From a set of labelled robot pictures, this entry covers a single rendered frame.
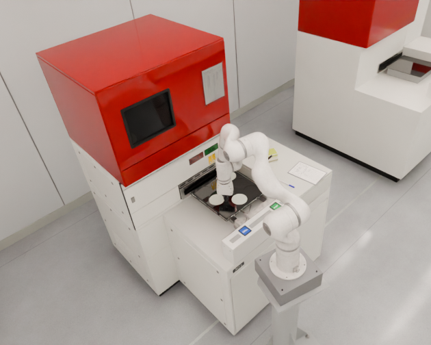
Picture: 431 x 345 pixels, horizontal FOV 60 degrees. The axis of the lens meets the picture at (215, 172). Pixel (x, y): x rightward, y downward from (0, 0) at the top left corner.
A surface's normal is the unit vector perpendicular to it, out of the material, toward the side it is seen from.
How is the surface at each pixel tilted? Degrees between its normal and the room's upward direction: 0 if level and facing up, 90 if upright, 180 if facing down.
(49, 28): 90
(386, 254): 0
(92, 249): 0
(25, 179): 90
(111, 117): 90
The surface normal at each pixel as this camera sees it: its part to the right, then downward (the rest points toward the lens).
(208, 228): -0.09, -0.76
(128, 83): 0.66, 0.44
